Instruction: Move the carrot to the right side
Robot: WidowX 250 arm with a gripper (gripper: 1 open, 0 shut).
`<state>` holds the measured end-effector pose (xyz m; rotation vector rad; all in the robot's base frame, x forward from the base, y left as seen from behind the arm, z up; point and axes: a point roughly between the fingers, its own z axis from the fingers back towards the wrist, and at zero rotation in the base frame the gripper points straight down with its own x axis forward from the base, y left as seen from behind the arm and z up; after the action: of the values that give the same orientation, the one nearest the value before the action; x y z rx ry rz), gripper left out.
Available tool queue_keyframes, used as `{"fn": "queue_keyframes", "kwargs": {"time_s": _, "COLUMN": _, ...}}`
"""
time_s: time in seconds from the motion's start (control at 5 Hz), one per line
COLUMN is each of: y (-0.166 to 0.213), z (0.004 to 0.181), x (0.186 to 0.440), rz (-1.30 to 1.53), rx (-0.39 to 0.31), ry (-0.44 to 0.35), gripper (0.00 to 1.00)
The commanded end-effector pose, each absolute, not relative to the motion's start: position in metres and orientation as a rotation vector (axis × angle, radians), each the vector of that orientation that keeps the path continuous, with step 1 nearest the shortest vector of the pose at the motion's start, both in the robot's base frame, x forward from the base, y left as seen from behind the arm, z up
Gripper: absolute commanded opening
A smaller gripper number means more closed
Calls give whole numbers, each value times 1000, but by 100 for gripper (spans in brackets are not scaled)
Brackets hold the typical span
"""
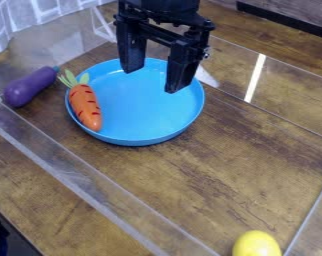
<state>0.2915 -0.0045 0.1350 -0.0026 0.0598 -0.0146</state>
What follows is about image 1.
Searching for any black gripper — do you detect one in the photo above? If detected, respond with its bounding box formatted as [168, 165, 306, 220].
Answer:
[115, 0, 215, 93]

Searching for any orange toy carrot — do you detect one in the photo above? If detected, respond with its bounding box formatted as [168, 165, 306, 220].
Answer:
[59, 70, 103, 131]

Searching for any blue round plate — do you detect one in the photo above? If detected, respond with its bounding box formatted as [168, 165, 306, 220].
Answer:
[65, 58, 206, 146]

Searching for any black bar at back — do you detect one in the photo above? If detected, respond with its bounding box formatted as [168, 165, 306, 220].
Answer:
[236, 1, 322, 38]

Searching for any purple toy eggplant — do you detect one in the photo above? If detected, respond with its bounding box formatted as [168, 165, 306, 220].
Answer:
[4, 66, 60, 107]

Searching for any white grid curtain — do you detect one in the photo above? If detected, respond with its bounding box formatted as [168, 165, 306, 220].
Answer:
[0, 0, 113, 53]

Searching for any yellow toy lemon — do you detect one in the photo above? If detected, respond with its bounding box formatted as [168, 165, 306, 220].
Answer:
[232, 230, 283, 256]

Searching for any clear acrylic triangle bracket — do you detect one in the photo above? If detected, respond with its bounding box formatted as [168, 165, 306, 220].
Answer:
[91, 7, 116, 43]

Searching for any clear acrylic enclosure wall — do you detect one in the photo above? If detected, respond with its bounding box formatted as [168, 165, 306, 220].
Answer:
[0, 3, 322, 256]

